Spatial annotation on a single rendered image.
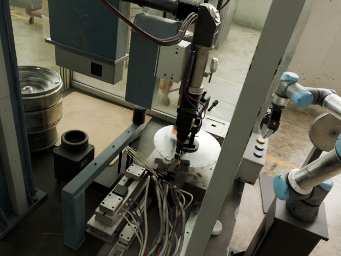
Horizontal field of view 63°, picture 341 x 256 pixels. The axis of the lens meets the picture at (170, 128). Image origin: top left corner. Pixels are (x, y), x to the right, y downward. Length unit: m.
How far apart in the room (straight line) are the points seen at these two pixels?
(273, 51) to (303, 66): 3.86
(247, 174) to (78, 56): 1.00
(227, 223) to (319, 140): 1.23
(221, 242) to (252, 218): 1.24
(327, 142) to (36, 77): 1.98
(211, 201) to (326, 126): 1.78
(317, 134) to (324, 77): 2.18
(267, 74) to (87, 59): 0.84
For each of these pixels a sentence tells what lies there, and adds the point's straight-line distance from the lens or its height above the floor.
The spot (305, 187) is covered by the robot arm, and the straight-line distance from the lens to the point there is 1.30.
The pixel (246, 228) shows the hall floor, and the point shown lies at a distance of 2.38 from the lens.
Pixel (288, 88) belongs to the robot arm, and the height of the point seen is 1.28.
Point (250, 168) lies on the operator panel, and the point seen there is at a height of 0.85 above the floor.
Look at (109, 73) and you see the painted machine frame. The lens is 1.12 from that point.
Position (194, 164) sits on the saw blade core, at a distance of 1.23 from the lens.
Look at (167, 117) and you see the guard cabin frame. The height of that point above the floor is 0.78.
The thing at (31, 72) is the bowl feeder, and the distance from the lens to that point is 1.57.
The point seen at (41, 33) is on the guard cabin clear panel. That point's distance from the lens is 1.91.
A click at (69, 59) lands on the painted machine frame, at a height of 1.28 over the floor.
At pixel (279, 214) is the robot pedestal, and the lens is 1.49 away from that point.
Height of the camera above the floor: 1.73
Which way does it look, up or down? 33 degrees down
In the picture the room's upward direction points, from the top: 12 degrees clockwise
